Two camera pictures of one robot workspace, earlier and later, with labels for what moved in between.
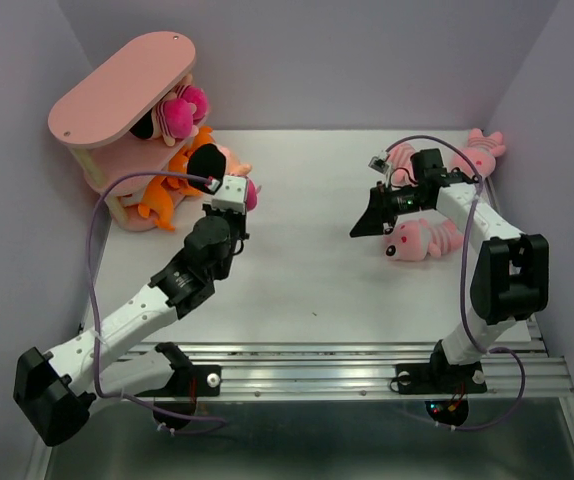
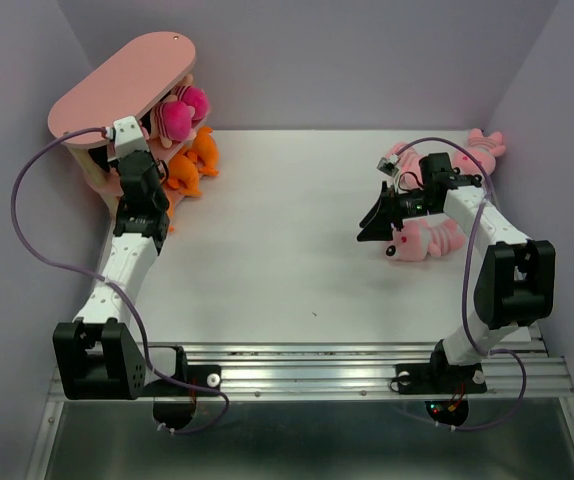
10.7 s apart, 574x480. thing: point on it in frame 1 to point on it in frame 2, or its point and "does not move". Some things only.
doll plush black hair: (171, 120) does not move
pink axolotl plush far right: (482, 151) does not move
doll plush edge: (234, 167) to (101, 156)
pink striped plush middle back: (400, 165) does not move
